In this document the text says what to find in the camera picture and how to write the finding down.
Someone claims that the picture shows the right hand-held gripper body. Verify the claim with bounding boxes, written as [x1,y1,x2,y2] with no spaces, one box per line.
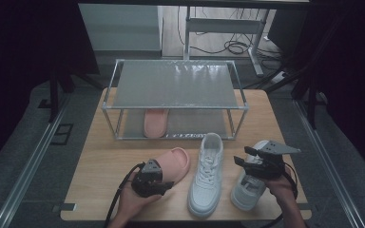
[250,140,302,180]

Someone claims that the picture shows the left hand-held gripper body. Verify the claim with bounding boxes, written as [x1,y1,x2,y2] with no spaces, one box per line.
[131,159,172,199]

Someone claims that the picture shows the pink slipper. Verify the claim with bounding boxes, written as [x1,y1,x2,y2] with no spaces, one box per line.
[153,146,191,184]
[144,108,170,139]

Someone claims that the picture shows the white sneaker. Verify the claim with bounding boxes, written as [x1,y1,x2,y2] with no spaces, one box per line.
[230,140,275,212]
[187,132,224,219]

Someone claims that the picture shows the grey two-tier shoe rack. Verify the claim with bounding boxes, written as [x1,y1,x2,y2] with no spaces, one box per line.
[101,58,250,141]

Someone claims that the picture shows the person's left hand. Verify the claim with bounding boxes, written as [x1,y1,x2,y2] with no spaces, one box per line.
[115,175,162,221]

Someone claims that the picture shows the person's right hand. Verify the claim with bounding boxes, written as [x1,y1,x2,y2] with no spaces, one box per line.
[263,172,296,201]

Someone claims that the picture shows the black metal stand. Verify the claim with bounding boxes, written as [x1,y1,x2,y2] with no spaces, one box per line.
[243,63,327,129]
[37,69,106,123]

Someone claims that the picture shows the white power strip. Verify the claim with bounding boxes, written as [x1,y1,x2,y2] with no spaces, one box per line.
[270,71,289,84]

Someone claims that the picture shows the black box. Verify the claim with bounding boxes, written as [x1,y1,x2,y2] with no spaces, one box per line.
[267,9,312,60]

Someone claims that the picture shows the dark curtain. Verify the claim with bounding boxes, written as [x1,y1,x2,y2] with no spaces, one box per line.
[0,0,101,175]
[298,0,365,181]

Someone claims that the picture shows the white cabinet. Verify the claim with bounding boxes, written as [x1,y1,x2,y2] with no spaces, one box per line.
[77,3,164,52]

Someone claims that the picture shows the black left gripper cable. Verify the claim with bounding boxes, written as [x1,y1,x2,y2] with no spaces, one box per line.
[104,161,146,228]

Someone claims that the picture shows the metal floor rail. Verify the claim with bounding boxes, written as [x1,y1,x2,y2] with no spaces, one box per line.
[293,99,365,228]
[0,94,70,228]

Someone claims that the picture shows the black floor cables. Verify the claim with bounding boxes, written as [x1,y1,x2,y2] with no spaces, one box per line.
[177,6,283,61]

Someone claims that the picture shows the white metal desk frame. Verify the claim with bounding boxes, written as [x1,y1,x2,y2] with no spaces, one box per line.
[182,6,272,78]

